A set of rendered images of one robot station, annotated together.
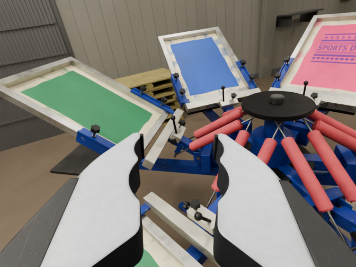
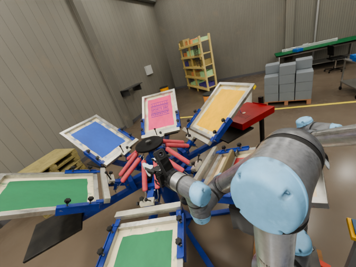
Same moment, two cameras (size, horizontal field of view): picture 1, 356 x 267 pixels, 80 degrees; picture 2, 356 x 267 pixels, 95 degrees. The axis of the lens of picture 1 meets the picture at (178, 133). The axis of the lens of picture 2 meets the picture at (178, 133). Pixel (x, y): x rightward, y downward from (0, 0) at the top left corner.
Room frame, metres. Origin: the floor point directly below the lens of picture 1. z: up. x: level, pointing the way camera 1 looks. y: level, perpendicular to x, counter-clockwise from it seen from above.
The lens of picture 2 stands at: (-0.52, 0.30, 2.10)
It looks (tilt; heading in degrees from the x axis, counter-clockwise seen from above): 26 degrees down; 319
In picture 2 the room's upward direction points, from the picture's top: 17 degrees counter-clockwise
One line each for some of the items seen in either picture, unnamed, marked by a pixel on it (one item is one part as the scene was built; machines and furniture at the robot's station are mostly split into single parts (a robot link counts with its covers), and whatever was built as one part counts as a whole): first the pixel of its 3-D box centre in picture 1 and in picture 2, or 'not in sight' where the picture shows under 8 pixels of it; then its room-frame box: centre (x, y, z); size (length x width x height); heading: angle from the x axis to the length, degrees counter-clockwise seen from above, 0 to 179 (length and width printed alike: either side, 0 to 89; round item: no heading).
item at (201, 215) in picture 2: not in sight; (202, 205); (-0.19, 0.01, 1.56); 0.11 x 0.08 x 0.11; 85
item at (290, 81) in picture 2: not in sight; (286, 82); (0.59, -5.02, 0.53); 1.07 x 0.71 x 1.06; 12
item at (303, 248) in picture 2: not in sight; (288, 246); (-0.46, -0.08, 1.42); 0.13 x 0.12 x 0.14; 85
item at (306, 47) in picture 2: not in sight; (313, 55); (0.46, -8.59, 0.48); 2.65 x 1.06 x 0.96; 20
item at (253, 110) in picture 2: not in sight; (245, 114); (0.41, -1.81, 1.06); 0.61 x 0.46 x 0.12; 70
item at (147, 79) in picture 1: (145, 100); (51, 179); (3.71, 0.49, 0.41); 1.15 x 0.80 x 0.82; 110
